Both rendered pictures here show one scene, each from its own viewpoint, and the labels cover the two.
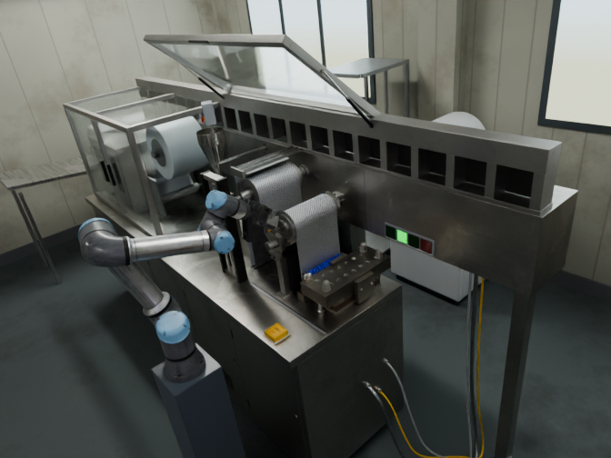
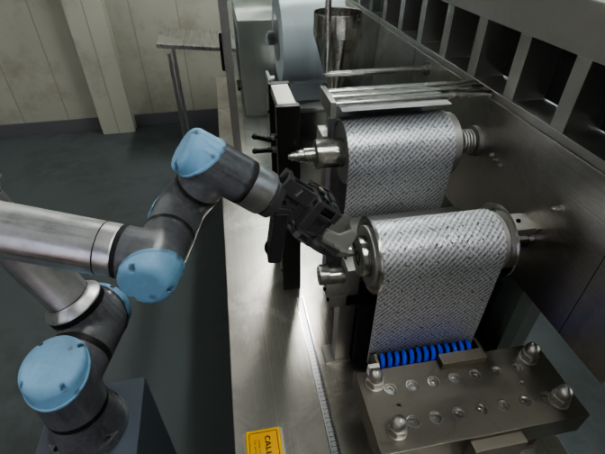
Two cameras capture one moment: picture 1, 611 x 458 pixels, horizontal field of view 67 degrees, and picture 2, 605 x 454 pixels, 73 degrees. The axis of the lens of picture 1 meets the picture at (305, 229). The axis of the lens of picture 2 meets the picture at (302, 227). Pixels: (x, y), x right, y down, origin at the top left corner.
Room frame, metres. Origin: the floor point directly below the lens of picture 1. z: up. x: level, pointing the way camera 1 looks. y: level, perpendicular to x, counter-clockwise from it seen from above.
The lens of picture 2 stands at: (1.17, -0.06, 1.76)
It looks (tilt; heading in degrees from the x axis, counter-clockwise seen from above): 38 degrees down; 27
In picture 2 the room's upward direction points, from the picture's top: straight up
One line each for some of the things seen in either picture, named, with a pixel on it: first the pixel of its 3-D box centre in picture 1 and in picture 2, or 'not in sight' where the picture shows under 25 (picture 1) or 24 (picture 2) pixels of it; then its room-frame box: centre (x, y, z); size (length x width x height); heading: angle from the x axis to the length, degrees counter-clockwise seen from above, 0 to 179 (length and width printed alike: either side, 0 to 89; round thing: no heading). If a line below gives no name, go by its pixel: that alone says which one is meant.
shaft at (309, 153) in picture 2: not in sight; (302, 155); (1.89, 0.30, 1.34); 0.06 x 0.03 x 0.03; 127
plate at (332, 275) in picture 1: (346, 274); (464, 401); (1.69, -0.16, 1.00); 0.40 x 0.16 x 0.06; 127
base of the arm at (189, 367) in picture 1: (183, 357); (83, 414); (1.35, 0.52, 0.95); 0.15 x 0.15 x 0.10
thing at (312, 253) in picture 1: (319, 252); (427, 327); (1.76, -0.05, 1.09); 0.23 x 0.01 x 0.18; 127
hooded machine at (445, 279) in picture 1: (446, 205); not in sight; (2.95, -1.03, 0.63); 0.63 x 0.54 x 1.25; 38
